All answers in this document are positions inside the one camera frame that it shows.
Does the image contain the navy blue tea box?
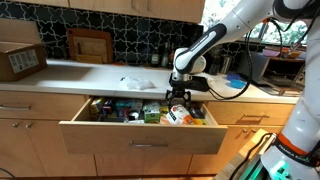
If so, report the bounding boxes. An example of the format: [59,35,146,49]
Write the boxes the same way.
[189,107,205,120]

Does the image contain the open wooden drawer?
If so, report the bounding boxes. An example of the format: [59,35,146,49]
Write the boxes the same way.
[58,95,229,155]

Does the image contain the white plastic bag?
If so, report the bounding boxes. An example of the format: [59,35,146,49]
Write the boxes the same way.
[119,75,156,92]

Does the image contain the orange and white tea box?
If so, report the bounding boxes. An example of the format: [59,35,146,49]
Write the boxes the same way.
[165,104,194,125]

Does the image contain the window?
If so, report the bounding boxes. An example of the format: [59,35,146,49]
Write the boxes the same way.
[203,0,320,46]

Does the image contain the black round tin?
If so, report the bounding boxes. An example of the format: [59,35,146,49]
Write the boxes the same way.
[128,110,140,121]

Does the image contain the purple plastic bowl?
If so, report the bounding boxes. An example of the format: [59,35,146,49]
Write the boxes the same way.
[262,47,282,58]

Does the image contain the green glass bottle with label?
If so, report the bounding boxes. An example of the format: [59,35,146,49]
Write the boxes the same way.
[150,43,161,68]

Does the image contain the dark blue cup with handle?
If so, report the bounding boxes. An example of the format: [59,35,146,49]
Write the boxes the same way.
[225,73,242,82]

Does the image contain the robot mounting table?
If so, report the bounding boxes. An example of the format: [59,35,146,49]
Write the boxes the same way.
[213,128,281,180]

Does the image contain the light blue bowl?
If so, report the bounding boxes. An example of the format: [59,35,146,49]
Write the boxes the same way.
[229,79,248,90]

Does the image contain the silver bar drawer handle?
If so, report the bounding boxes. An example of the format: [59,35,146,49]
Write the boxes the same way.
[0,104,33,112]
[243,113,270,120]
[129,141,169,148]

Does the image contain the dark wooden cutting board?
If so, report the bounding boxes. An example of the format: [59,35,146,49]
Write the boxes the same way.
[65,27,114,65]

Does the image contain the wooden base cabinet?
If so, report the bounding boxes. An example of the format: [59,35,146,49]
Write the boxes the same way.
[0,89,296,178]

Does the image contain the cardboard box with label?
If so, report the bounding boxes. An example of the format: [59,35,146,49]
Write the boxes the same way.
[0,18,48,83]

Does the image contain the teal tea box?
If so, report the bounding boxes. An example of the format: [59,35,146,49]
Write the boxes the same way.
[114,98,144,113]

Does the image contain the lime yellow tea box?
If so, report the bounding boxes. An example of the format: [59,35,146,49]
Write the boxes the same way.
[89,97,106,116]

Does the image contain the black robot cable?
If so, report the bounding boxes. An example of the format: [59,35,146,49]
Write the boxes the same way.
[206,0,320,101]

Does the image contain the pink orange herbal tea box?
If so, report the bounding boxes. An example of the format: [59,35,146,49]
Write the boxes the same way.
[159,115,171,125]

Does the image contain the light wooden cutting board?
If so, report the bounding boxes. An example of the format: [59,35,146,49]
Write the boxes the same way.
[73,35,108,64]

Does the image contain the wooden upper cabinet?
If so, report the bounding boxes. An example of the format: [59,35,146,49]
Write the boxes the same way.
[0,0,206,24]

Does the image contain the black toaster oven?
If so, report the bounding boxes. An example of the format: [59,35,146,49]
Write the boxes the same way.
[238,49,306,98]

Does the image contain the dark glass bottle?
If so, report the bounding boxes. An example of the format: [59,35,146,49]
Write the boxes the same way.
[161,42,171,69]
[168,44,176,69]

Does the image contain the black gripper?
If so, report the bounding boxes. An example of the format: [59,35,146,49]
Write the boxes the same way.
[165,79,193,108]

